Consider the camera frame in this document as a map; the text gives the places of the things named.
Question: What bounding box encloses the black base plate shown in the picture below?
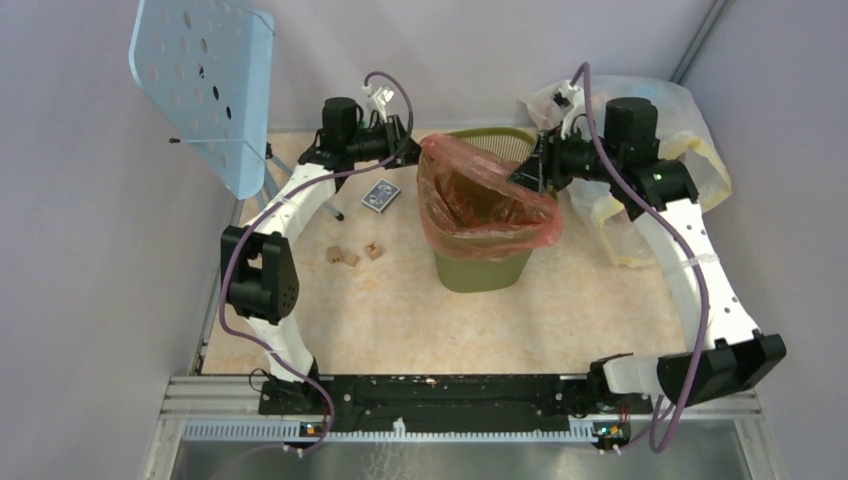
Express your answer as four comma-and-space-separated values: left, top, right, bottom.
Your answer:
258, 374, 652, 433

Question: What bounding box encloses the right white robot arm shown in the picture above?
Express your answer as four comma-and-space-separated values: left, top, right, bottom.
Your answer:
509, 97, 787, 412

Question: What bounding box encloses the blue playing card deck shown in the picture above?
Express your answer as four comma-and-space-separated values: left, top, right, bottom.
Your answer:
361, 179, 401, 214

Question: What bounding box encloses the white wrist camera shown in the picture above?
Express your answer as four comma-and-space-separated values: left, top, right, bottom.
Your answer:
361, 84, 395, 123
552, 81, 586, 139

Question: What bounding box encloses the large translucent plastic bag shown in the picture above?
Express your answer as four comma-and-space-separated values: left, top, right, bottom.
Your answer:
519, 74, 733, 268

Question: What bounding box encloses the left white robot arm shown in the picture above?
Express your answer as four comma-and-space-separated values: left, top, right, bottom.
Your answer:
221, 97, 420, 414

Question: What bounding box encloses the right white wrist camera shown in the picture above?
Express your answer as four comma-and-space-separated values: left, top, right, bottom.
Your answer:
552, 81, 586, 139

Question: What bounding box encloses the aluminium frame rail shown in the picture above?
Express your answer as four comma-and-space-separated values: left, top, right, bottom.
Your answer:
158, 374, 763, 445

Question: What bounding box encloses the red plastic trash bag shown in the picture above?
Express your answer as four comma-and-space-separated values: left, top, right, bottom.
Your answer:
417, 133, 564, 262

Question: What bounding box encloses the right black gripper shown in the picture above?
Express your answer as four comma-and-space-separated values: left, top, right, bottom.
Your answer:
507, 120, 621, 195

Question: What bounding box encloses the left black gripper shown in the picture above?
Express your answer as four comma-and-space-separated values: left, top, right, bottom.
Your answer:
347, 115, 434, 170

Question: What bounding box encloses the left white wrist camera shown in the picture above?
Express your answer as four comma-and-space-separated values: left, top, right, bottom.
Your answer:
361, 84, 395, 123

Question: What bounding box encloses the light blue perforated stand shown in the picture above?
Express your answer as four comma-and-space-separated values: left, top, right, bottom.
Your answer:
128, 0, 346, 222

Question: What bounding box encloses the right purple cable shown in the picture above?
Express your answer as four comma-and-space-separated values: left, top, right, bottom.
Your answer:
569, 61, 711, 455

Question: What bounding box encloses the green mesh trash bin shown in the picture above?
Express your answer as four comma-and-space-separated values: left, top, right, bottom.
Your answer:
418, 127, 561, 295

